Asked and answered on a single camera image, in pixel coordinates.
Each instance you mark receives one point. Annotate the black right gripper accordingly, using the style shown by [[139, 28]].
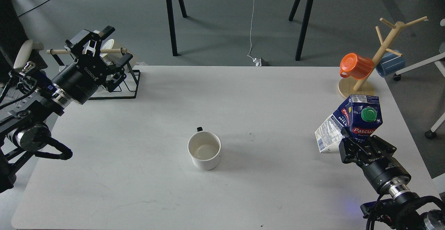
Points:
[[367, 152]]

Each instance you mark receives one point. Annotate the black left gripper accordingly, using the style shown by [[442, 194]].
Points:
[[81, 79]]

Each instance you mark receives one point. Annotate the blue Pascual milk carton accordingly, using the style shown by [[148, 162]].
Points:
[[360, 114]]

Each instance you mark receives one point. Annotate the white smiley face mug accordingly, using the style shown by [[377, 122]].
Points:
[[204, 147]]

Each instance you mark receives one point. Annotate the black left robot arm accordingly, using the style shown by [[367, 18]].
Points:
[[25, 125]]

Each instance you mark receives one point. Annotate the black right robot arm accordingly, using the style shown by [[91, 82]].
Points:
[[397, 206]]

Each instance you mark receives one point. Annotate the orange plastic cup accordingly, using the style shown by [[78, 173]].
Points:
[[355, 66]]

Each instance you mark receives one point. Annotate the blue plastic cup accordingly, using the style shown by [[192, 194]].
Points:
[[389, 64]]

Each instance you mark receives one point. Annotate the white mug rear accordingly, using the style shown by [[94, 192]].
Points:
[[113, 47]]

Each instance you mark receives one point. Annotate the wooden mug tree stand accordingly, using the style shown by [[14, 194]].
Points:
[[348, 86]]

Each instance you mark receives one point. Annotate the white power plug adapter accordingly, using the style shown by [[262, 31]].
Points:
[[260, 62]]

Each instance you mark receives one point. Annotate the white chair base with wheels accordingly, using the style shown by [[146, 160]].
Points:
[[419, 93]]

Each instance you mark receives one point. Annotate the black table legs right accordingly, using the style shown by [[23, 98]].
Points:
[[304, 25]]

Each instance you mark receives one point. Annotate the black wire mug rack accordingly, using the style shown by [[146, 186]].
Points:
[[128, 89]]

